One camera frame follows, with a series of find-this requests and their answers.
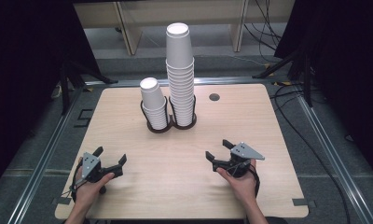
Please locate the metal floor rail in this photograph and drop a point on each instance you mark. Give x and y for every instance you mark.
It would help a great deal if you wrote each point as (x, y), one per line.
(41, 165)
(125, 83)
(334, 161)

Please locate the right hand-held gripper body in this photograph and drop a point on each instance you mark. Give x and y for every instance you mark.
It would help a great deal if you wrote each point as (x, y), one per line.
(242, 152)

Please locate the grey tape strip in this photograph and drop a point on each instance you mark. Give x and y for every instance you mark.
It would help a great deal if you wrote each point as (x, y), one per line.
(63, 200)
(301, 202)

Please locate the black tripod stand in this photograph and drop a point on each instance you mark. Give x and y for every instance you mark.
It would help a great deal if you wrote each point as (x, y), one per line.
(306, 81)
(66, 84)

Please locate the black curtain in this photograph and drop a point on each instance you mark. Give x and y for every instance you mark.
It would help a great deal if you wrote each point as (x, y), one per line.
(26, 77)
(346, 77)

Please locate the short stack of white cups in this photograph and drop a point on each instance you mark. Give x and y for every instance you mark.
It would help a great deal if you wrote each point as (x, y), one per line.
(153, 99)

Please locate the round grey table grommet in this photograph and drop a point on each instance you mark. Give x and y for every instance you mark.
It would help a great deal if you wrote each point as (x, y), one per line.
(214, 97)

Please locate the light wooden shelf unit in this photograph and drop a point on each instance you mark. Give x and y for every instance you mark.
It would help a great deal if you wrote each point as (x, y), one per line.
(131, 34)

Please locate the person's left hand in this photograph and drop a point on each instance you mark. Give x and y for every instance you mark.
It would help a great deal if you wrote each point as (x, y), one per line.
(88, 191)

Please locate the yellow tape piece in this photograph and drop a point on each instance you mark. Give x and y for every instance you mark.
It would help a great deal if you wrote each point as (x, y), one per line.
(268, 69)
(282, 83)

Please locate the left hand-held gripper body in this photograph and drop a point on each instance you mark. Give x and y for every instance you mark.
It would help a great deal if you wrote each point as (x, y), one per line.
(89, 165)

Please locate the tall stack of white cups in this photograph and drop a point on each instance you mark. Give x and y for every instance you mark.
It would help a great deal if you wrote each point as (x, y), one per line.
(179, 62)

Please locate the person's right hand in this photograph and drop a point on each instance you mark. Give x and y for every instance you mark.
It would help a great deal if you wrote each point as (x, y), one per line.
(242, 186)

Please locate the dark double cup holder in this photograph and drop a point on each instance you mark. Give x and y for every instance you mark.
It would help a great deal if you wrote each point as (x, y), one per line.
(172, 126)

